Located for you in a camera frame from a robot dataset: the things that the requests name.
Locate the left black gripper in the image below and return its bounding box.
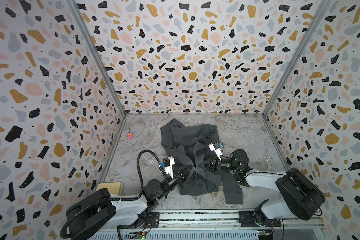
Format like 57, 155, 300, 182
155, 165, 190, 202

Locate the dark grey jacket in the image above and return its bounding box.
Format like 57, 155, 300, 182
161, 119, 244, 205

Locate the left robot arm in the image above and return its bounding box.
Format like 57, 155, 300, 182
61, 165, 193, 239

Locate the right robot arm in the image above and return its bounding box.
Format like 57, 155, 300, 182
198, 145, 326, 227

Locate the pink sticker on table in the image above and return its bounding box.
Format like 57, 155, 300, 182
126, 133, 135, 140

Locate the beige foam pad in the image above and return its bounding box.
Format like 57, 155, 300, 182
96, 182, 123, 196

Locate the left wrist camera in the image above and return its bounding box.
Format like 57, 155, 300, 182
159, 157, 175, 181

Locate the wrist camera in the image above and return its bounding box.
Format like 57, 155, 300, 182
208, 143, 223, 162
159, 157, 175, 181

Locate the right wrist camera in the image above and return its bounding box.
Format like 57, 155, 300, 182
208, 143, 223, 162

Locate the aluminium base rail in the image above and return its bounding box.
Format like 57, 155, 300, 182
90, 209, 330, 240

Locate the black corrugated cable hose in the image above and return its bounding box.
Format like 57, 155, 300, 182
59, 149, 163, 240

